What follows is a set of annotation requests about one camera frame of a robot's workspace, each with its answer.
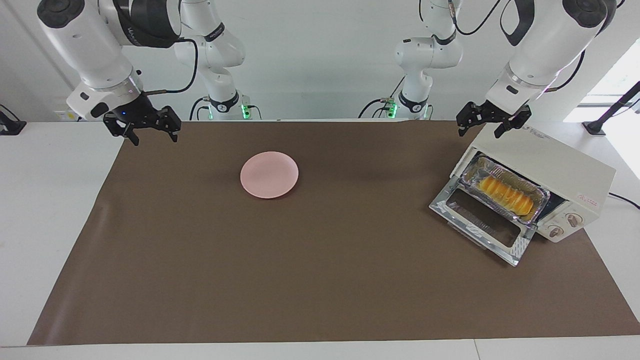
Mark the aluminium foil baking tray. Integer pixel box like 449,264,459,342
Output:
460,152,551,224

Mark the yellow sliced bread loaf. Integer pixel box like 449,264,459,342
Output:
477,175,535,217

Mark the cream toaster oven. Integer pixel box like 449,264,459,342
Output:
449,122,617,244

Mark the glass oven door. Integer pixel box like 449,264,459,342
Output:
429,176,537,267

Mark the black stand with pole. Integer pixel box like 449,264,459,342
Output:
582,80,640,137

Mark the pink round plate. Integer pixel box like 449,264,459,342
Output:
240,151,300,200

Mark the black table clamp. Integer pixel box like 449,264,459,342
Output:
0,104,27,137

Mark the brown table mat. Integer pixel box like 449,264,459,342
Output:
26,120,640,347

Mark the black base cable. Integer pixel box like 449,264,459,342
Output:
189,96,213,121
357,75,407,120

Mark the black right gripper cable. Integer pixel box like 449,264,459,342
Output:
142,37,200,96

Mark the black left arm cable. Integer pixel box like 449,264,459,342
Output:
447,0,503,37

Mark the black oven power cable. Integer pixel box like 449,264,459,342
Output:
607,191,640,211

